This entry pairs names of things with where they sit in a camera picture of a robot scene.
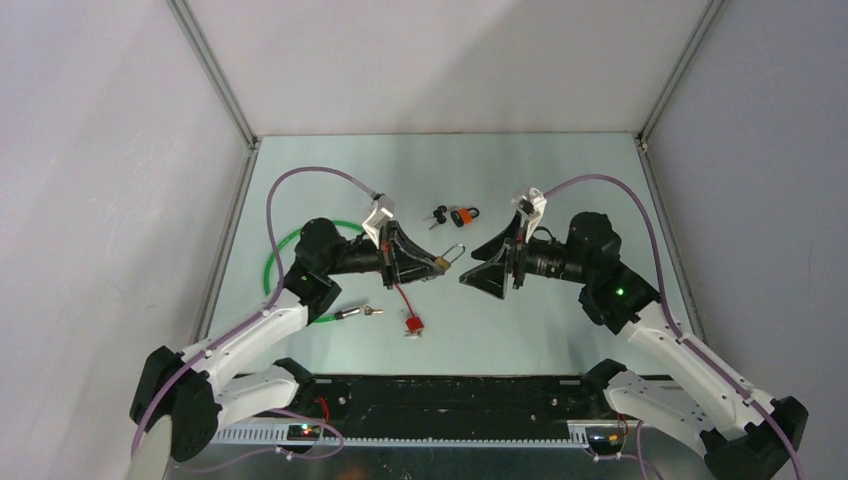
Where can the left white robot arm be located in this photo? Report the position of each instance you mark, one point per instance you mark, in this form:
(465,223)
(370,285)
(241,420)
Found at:
(200,388)

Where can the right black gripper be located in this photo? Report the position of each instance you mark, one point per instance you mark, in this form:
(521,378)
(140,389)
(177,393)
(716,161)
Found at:
(491,277)

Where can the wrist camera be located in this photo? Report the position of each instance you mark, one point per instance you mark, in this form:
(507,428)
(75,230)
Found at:
(379,213)
(530,205)

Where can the slotted cable duct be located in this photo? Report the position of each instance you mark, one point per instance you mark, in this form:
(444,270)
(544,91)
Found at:
(291,434)

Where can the orange padlock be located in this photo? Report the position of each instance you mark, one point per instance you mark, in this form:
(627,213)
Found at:
(463,216)

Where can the aluminium frame post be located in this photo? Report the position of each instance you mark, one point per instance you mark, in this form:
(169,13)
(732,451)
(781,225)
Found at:
(197,40)
(692,46)

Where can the left aluminium frame post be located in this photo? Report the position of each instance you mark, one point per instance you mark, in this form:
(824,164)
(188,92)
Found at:
(197,40)

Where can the right aluminium frame post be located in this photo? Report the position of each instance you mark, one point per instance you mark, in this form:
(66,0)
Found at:
(692,46)

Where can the green cable lock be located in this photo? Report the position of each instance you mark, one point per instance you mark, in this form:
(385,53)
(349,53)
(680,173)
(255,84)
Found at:
(285,258)

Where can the red cable lock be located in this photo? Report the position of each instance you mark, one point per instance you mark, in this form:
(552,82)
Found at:
(414,324)

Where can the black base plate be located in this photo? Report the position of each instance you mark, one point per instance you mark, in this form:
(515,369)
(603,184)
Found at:
(452,407)

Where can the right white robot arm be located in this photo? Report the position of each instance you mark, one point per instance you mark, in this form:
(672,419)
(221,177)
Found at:
(739,430)

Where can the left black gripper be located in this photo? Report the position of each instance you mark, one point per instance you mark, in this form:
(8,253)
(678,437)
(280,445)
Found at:
(392,235)

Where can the small brass padlock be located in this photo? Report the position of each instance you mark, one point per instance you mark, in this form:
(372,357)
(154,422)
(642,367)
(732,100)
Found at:
(449,258)

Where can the black keys bunch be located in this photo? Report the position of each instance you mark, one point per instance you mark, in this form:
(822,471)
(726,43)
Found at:
(439,216)

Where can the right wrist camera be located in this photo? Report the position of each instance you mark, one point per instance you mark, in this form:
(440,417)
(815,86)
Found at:
(530,205)

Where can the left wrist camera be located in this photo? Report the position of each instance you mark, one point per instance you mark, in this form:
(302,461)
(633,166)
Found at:
(379,213)

